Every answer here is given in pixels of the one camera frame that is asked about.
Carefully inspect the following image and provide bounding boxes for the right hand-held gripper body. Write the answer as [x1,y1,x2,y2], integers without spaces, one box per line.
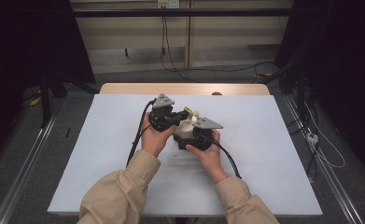
[185,117,224,152]

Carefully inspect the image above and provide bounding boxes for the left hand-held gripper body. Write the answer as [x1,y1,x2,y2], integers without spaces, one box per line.
[148,93,178,133]

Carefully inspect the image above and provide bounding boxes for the glass jar with cream lid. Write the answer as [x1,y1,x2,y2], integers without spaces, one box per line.
[174,106,202,140]

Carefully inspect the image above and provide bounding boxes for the person's left hand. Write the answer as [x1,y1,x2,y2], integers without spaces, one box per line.
[140,111,177,159]

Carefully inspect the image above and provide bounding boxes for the person's right hand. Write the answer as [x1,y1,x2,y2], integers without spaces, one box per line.
[185,129,229,186]

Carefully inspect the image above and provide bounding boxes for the light wooden table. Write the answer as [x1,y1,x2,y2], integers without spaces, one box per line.
[99,82,271,96]

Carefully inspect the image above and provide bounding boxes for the white table cover sheet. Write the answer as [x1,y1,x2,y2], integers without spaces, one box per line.
[47,93,324,217]

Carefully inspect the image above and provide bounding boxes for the black horizontal bar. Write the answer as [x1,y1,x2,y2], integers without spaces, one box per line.
[72,7,294,18]

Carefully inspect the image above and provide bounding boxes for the white power strip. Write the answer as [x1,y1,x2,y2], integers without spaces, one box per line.
[306,132,319,146]

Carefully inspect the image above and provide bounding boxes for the black metal stand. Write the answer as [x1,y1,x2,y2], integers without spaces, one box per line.
[38,69,99,129]

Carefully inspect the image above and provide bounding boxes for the black curtain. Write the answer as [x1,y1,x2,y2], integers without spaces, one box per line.
[0,0,96,166]
[274,0,365,180]

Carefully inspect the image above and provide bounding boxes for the left hand-held gripper black cable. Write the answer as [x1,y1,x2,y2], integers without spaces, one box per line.
[125,98,157,168]

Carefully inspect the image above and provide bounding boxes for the hand-held gripper black cable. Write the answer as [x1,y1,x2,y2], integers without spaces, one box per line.
[125,98,157,168]
[203,133,243,180]

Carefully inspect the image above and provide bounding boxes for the right hand-held gripper black cable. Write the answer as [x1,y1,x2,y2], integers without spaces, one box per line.
[203,133,243,180]

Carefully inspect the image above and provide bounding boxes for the black floor cable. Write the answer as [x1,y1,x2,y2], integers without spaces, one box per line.
[170,61,276,82]

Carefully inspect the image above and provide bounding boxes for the black hanging wall cables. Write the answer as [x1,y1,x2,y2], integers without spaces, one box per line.
[160,15,200,83]

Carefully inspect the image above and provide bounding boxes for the white wall socket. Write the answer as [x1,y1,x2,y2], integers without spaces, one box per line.
[157,0,180,9]

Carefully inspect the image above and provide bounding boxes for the white cable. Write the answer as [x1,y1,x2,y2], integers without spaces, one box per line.
[302,101,346,170]

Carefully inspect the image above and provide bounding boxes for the aluminium floor rail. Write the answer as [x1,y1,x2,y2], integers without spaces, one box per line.
[282,93,365,224]
[0,114,59,224]

